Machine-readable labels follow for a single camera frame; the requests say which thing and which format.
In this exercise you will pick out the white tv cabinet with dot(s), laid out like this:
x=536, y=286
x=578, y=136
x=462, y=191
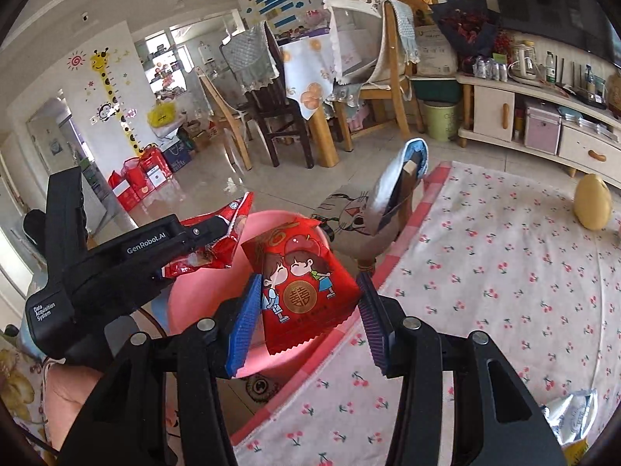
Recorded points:
x=494, y=113

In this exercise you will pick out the red cartoon couple packet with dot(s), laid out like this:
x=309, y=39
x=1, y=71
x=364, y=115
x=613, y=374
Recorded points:
x=305, y=289

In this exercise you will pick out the blue white stool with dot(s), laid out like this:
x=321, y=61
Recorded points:
x=387, y=196

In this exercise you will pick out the pink storage box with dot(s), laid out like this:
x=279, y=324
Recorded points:
x=542, y=126

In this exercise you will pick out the light wooden chair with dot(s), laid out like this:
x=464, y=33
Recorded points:
x=387, y=86

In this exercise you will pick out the dark wooden chair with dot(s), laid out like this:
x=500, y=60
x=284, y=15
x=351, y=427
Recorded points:
x=257, y=65

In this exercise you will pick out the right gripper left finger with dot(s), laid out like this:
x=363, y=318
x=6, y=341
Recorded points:
x=213, y=348

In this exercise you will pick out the crushed white blue milk carton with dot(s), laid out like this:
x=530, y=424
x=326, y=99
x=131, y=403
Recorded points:
x=571, y=417

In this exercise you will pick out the dark flower bouquet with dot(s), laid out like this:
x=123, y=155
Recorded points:
x=470, y=26

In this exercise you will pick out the pink plastic bucket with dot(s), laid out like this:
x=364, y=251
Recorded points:
x=198, y=295

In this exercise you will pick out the red gift bags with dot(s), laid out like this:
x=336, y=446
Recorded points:
x=139, y=177

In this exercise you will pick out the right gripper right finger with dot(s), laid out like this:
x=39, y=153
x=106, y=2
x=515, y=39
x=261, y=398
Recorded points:
x=404, y=347

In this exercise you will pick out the cherry print tablecloth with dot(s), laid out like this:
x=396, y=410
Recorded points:
x=486, y=250

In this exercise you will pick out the green trash bin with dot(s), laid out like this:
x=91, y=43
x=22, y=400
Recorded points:
x=442, y=120

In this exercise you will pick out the yellow snack packet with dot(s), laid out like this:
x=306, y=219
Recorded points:
x=574, y=452

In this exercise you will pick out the yellow pear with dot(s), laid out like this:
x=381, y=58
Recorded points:
x=592, y=202

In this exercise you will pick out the person left hand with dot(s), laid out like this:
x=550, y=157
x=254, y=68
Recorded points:
x=66, y=388

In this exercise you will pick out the cat print floor mat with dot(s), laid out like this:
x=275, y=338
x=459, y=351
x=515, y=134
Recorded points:
x=341, y=216

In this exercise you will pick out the black flat television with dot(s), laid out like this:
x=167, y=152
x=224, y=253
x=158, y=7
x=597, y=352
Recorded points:
x=580, y=23

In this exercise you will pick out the dining table orange print cloth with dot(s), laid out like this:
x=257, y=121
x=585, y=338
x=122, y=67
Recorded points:
x=309, y=80

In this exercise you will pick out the red torn snack wrapper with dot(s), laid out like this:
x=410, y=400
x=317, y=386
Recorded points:
x=219, y=235

